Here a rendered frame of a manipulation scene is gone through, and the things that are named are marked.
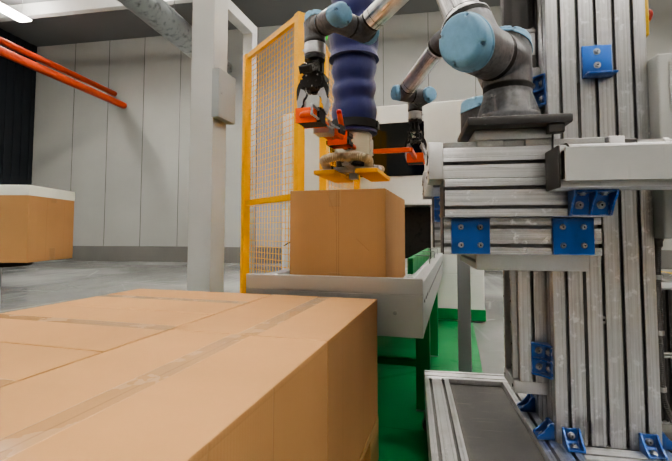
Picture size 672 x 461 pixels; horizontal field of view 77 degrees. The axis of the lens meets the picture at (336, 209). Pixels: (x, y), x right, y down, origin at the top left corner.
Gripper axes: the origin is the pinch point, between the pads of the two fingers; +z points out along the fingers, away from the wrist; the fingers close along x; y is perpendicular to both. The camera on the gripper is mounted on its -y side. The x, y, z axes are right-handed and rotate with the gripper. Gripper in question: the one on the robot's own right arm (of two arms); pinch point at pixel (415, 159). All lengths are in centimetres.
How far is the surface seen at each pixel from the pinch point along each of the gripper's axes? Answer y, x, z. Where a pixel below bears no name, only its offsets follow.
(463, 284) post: 12, 23, 63
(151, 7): -407, -514, -368
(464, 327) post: 12, 23, 83
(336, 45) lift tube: 39, -32, -48
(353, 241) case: 60, -19, 42
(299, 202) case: 60, -42, 26
